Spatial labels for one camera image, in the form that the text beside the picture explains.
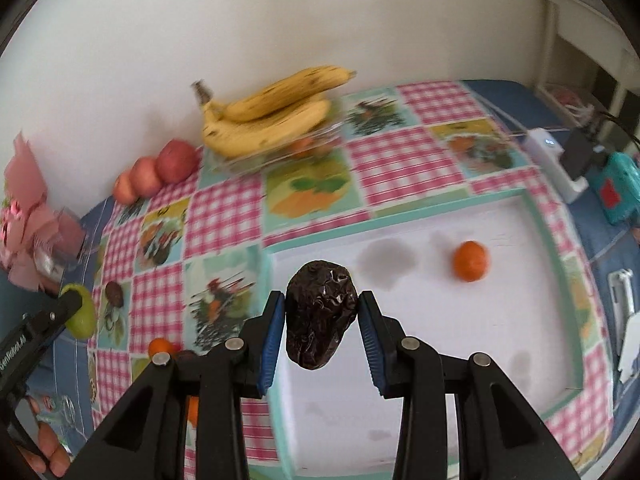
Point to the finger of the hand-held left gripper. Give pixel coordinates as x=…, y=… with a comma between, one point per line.
x=52, y=316

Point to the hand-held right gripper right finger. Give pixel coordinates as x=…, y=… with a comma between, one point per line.
x=371, y=345

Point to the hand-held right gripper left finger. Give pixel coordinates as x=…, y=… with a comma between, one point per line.
x=270, y=345

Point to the green apple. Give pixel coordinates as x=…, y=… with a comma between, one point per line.
x=82, y=322

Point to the dark wrinkled dried date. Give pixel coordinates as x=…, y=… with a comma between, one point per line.
x=320, y=310

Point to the person's left hand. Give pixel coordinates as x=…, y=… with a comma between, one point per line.
x=47, y=442

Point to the clear glass vase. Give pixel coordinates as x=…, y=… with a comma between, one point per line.
x=65, y=242

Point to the round dark brown avocado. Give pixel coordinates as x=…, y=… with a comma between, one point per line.
x=186, y=355

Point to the small orange tangerine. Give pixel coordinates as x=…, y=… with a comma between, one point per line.
x=192, y=410
x=161, y=346
x=300, y=146

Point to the large orange tangerine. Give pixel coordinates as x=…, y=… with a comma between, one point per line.
x=470, y=260

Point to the pink paper bouquet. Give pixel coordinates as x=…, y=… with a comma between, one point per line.
x=27, y=185

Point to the clear plastic container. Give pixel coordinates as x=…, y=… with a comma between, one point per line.
x=272, y=162

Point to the checkered printed tablecloth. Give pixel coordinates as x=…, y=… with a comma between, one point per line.
x=400, y=160

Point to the small tan round fruit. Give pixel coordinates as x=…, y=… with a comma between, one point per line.
x=323, y=148

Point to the yellow spotted banana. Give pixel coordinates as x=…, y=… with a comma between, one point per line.
x=265, y=132
x=290, y=92

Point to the white plastic stand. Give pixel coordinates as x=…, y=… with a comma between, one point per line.
x=625, y=320

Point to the white power strip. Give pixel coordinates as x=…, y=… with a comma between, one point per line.
x=540, y=152

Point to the black power adapter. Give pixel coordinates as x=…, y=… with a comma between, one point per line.
x=580, y=152

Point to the teal device with red patch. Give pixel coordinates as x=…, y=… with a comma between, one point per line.
x=617, y=190

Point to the white shelf unit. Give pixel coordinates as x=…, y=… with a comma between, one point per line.
x=580, y=30

